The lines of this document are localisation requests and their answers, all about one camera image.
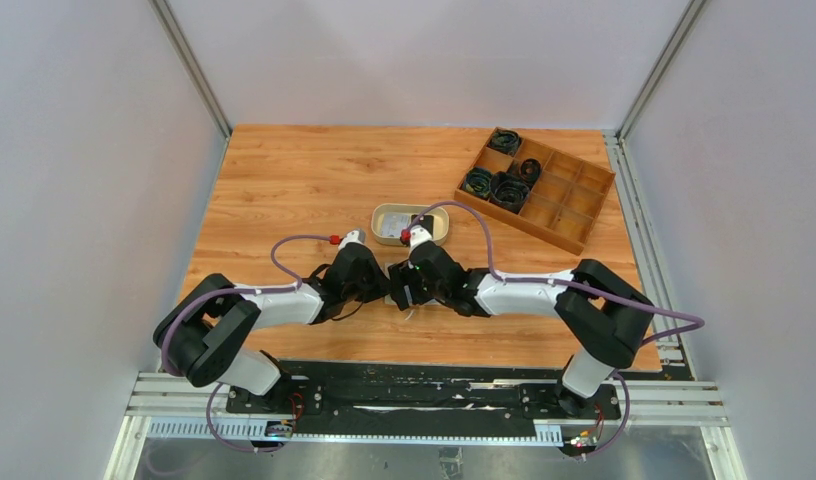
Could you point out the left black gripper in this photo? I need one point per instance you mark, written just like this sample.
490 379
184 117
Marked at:
379 278

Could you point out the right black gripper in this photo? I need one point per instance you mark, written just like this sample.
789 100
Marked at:
400 275

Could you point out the white leather card holder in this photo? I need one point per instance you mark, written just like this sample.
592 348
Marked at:
419 293

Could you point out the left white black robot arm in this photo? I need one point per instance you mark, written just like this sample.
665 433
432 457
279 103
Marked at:
202 339

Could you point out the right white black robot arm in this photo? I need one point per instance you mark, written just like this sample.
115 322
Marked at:
607 316

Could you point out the black card in tray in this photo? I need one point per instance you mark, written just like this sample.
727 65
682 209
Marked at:
428 223

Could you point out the beige oval tray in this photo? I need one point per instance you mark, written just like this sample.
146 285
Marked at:
442 221

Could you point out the blue coiled belt left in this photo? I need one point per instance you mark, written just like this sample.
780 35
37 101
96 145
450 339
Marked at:
477 182

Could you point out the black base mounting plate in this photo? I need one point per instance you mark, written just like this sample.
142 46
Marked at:
358 399

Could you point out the dark coiled belt front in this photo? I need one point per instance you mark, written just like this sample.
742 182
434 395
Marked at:
508 192

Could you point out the brown wooden compartment box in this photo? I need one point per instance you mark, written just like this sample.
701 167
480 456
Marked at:
563 205

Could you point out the black coiled belt middle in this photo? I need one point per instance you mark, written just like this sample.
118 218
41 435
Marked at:
529 171

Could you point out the black coiled belt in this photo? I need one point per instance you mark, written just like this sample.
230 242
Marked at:
504 141
529 171

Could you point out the black coiled belt top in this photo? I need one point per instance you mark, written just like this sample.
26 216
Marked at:
504 141

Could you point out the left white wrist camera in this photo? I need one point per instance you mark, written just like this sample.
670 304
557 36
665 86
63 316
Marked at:
354 237

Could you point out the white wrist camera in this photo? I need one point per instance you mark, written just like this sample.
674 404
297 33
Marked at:
354 237
418 235

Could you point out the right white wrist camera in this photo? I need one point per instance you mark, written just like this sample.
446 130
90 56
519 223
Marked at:
418 235

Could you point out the aluminium front rail frame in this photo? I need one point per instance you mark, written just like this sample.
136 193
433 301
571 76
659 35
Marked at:
162 408

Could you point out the left corner aluminium post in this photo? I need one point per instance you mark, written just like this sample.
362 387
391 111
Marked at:
186 55

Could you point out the corner aluminium post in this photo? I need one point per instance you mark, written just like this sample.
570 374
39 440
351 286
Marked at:
186 55
683 28

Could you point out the right corner aluminium post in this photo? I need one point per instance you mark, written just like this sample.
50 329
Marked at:
683 28

